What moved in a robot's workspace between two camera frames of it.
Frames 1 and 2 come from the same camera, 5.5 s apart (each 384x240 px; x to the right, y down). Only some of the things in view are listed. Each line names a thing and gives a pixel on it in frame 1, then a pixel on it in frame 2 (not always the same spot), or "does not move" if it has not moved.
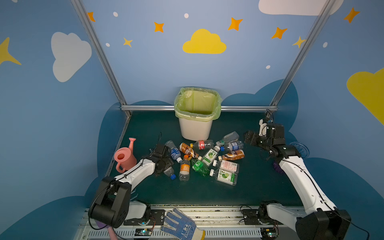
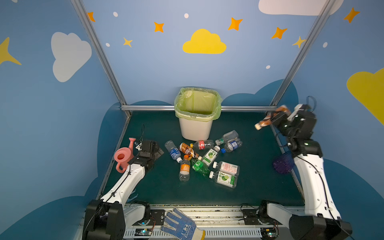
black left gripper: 165,163 to 151,149
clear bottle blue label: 175,152 does not move
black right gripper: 252,138 to 275,117
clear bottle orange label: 184,175 does not move
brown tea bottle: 234,155 to 267,120
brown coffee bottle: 188,150 does not move
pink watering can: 126,157 does not move
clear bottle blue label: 233,146 does not move
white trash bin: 195,130 does not move
